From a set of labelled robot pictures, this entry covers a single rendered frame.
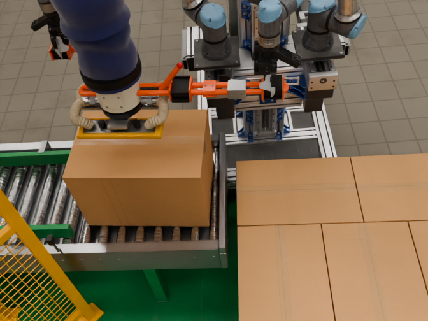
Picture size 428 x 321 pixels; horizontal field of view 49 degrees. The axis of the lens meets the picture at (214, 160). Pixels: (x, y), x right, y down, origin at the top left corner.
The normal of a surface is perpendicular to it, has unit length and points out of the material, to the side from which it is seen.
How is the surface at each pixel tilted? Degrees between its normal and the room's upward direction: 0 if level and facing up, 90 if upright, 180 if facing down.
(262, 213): 0
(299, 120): 0
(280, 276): 0
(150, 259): 90
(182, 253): 90
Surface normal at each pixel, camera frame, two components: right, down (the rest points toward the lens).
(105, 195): -0.06, 0.78
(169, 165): -0.08, -0.62
